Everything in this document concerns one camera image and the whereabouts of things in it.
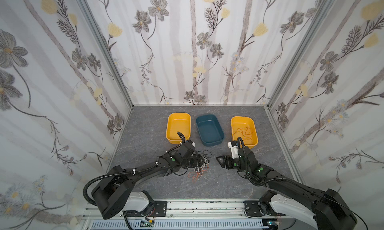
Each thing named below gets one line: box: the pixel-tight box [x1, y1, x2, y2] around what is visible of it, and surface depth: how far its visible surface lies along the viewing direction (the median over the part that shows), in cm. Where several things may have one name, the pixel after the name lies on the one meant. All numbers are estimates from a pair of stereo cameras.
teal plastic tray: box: [196, 114, 225, 147], surface depth 109 cm
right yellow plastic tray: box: [231, 116, 259, 150], surface depth 106 cm
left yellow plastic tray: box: [166, 112, 191, 145], surface depth 110 cm
